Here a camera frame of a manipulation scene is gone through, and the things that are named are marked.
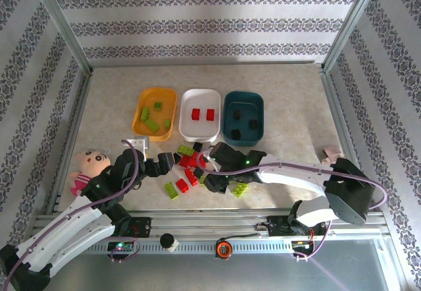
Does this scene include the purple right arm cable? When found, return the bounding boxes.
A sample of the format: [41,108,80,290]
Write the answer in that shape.
[196,149,388,262]

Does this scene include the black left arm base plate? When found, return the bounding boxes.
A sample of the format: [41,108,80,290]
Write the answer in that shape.
[114,217,152,239]

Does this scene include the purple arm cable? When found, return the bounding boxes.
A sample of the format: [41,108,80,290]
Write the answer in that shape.
[196,149,388,262]
[5,138,149,287]

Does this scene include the pink plush doll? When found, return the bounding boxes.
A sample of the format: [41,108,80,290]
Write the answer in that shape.
[68,149,112,197]

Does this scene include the orange black round button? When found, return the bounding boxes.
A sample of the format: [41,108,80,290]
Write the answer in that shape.
[215,240,231,259]

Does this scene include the white plastic tray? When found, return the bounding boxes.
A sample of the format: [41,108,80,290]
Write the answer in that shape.
[178,88,222,143]

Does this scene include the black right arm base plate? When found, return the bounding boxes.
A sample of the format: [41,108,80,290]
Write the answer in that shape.
[266,215,297,239]

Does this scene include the aluminium side frame rail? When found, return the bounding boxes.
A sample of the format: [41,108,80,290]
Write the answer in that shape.
[44,68,96,215]
[320,66,379,211]

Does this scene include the aluminium frame post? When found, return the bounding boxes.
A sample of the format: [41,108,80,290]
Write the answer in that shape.
[28,0,95,74]
[320,0,384,71]

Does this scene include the white jar black cap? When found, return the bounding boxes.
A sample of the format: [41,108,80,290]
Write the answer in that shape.
[159,233,180,254]

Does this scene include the orange plastic tray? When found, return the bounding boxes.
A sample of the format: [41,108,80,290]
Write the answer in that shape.
[131,87,178,143]

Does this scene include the circuit board with lights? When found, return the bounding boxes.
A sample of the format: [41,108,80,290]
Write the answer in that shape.
[107,241,134,252]

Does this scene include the aluminium front frame rail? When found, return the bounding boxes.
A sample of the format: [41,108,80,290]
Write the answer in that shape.
[31,210,387,255]

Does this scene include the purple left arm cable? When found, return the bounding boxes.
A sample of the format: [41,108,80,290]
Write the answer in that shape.
[5,138,149,287]

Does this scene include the aluminium back frame rail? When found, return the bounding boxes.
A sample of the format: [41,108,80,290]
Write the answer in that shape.
[90,60,325,71]

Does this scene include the teal plastic tray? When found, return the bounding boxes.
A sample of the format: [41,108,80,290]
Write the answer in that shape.
[221,90,265,147]

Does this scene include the circuit board with wires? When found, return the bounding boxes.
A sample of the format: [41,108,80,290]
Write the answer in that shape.
[291,239,315,250]

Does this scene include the grey slotted cable duct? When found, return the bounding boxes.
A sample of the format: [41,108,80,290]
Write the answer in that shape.
[91,240,297,255]

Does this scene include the pale pink toy figure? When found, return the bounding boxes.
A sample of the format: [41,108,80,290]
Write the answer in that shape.
[321,145,346,165]

